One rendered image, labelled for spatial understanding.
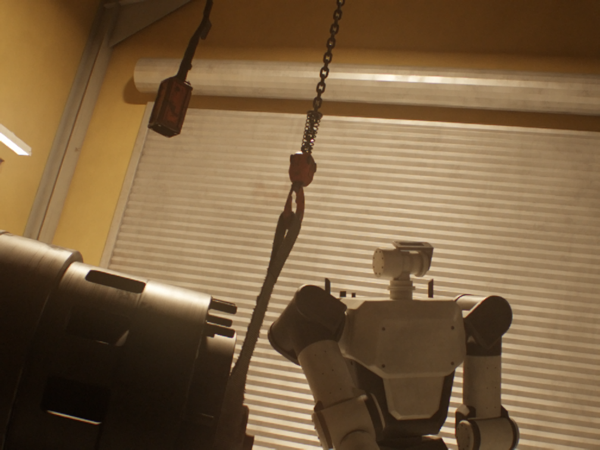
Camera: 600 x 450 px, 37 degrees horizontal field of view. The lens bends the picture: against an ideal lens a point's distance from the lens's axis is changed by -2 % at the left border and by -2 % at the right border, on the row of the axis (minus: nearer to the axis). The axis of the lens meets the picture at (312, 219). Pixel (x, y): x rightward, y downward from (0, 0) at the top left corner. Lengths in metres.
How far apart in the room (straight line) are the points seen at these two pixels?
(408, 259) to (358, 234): 5.52
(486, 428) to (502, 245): 5.24
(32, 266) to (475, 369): 1.04
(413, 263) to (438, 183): 5.56
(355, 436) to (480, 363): 0.47
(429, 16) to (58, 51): 3.53
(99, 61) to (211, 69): 1.38
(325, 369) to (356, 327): 0.13
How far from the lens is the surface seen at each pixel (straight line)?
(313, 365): 1.86
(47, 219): 8.67
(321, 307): 1.92
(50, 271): 1.61
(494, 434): 2.12
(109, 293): 1.61
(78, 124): 8.97
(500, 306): 2.11
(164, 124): 1.75
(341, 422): 1.77
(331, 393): 1.83
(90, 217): 8.66
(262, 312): 1.74
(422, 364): 1.96
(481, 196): 7.46
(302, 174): 1.81
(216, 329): 1.58
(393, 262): 1.98
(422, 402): 1.98
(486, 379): 2.12
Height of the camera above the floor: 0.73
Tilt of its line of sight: 19 degrees up
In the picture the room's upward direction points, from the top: 12 degrees clockwise
